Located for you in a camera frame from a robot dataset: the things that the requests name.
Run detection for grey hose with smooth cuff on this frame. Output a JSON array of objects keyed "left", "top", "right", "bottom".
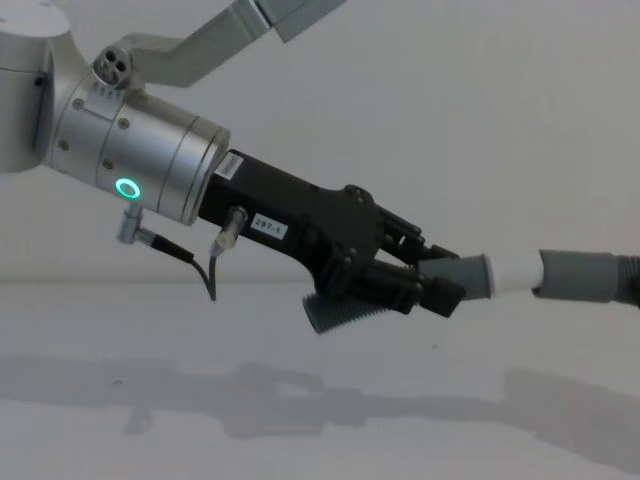
[{"left": 531, "top": 248, "right": 640, "bottom": 307}]

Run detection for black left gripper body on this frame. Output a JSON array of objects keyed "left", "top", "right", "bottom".
[{"left": 197, "top": 147, "right": 385, "bottom": 303}]

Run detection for white table cloth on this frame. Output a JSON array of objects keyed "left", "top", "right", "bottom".
[{"left": 0, "top": 279, "right": 640, "bottom": 480}]

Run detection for white plastic tube connector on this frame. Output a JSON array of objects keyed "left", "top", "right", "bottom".
[{"left": 486, "top": 249, "right": 546, "bottom": 297}]

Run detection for thin dark gripper cable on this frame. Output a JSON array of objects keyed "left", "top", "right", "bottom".
[{"left": 115, "top": 203, "right": 249, "bottom": 303}]

